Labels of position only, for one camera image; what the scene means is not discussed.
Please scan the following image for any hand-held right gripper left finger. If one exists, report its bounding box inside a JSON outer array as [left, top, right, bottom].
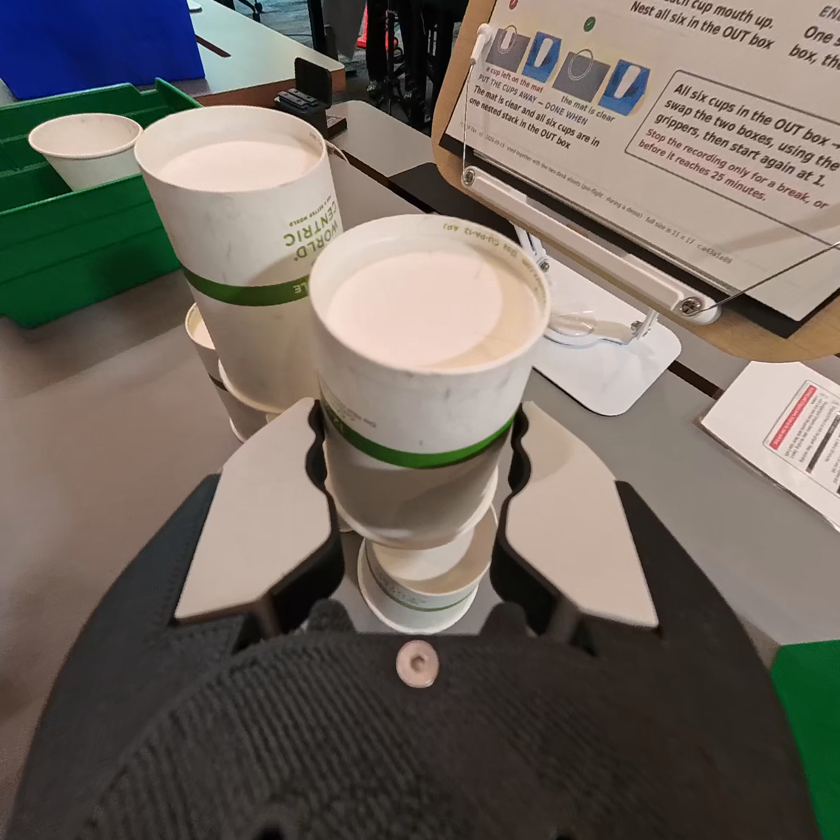
[[172, 397, 343, 636]]

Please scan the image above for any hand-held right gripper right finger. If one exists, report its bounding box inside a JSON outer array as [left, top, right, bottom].
[[495, 400, 660, 637]]

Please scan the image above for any white paper cup green band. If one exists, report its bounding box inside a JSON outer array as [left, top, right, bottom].
[[28, 113, 144, 193], [308, 214, 551, 551], [357, 518, 501, 634], [134, 105, 339, 416], [185, 302, 266, 442]]

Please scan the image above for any green plastic bin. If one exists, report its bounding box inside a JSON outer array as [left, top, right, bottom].
[[0, 77, 204, 329], [770, 640, 840, 840]]

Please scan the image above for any white board stand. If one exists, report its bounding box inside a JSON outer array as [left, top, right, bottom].
[[461, 166, 723, 417]]

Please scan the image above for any laminated paper sheet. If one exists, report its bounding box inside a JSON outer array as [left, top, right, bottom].
[[699, 360, 840, 534]]

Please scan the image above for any printed instruction board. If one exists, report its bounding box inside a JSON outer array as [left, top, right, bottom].
[[431, 0, 840, 363]]

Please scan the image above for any black charging hub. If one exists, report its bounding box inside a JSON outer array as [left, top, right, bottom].
[[273, 57, 349, 137]]

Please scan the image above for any dark desk cable flap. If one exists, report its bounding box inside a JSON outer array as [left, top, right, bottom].
[[387, 161, 565, 247]]

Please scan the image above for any wire page holder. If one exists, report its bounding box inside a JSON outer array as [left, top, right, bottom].
[[461, 23, 493, 188]]

